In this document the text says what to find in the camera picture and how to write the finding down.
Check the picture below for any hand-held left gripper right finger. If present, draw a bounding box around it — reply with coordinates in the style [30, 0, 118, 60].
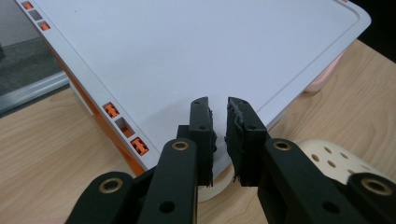
[224, 96, 362, 224]

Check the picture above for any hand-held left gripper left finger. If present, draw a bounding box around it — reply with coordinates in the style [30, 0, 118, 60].
[136, 96, 218, 224]

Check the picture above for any cream perforated clog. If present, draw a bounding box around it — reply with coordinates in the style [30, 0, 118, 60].
[197, 139, 396, 203]

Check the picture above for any pink slipper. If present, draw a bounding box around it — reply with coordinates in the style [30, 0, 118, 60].
[303, 50, 346, 94]

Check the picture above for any metal floor rail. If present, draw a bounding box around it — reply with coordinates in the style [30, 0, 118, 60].
[0, 70, 70, 115]

